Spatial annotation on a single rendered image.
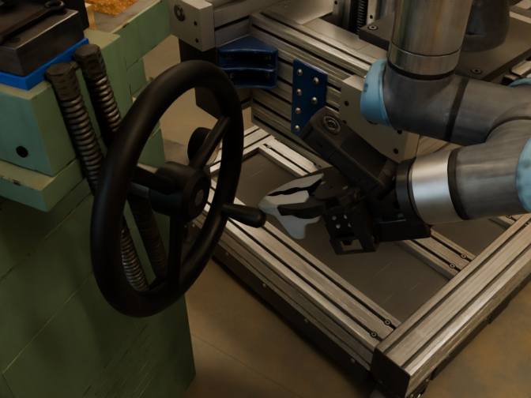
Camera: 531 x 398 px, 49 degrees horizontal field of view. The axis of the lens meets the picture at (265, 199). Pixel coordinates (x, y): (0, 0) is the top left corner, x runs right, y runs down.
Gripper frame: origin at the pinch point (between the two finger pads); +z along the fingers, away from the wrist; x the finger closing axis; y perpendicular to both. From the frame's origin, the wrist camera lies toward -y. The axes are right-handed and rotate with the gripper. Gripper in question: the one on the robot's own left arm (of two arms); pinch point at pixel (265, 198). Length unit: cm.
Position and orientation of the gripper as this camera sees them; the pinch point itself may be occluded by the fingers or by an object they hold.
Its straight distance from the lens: 73.6
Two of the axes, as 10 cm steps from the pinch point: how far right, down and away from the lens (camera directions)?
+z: -7.9, 1.3, 6.0
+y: 4.3, 8.1, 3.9
